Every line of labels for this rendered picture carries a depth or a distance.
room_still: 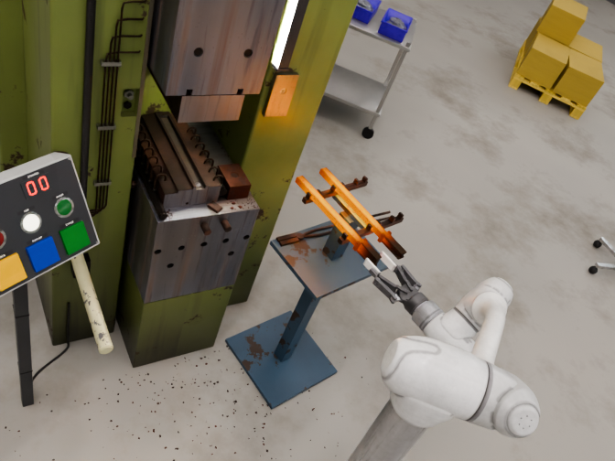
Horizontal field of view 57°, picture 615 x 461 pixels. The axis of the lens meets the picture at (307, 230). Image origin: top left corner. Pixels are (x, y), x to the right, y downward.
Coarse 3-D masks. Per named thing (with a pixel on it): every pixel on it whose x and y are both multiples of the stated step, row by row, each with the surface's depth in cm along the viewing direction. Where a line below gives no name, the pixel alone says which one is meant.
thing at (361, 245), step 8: (304, 184) 204; (312, 192) 202; (320, 200) 200; (320, 208) 200; (328, 208) 199; (328, 216) 199; (336, 216) 197; (336, 224) 196; (344, 224) 195; (352, 232) 194; (352, 240) 192; (360, 240) 192; (352, 248) 192; (360, 248) 192; (368, 248) 189; (368, 256) 190; (376, 256) 187; (376, 264) 190
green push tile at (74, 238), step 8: (80, 224) 161; (64, 232) 157; (72, 232) 159; (80, 232) 161; (64, 240) 158; (72, 240) 160; (80, 240) 162; (88, 240) 164; (72, 248) 160; (80, 248) 162
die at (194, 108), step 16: (176, 96) 166; (192, 96) 164; (208, 96) 166; (224, 96) 169; (240, 96) 172; (176, 112) 168; (192, 112) 168; (208, 112) 170; (224, 112) 173; (240, 112) 176
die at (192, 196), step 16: (160, 112) 215; (144, 128) 208; (160, 128) 209; (176, 128) 210; (144, 144) 202; (160, 144) 203; (192, 144) 208; (160, 160) 199; (176, 160) 199; (160, 176) 193; (176, 176) 194; (208, 176) 198; (160, 192) 191; (176, 192) 190; (192, 192) 193; (208, 192) 196
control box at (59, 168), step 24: (24, 168) 149; (48, 168) 151; (72, 168) 157; (0, 192) 142; (24, 192) 147; (48, 192) 152; (72, 192) 158; (0, 216) 143; (24, 216) 148; (48, 216) 153; (72, 216) 159; (24, 240) 149; (96, 240) 167; (24, 264) 150
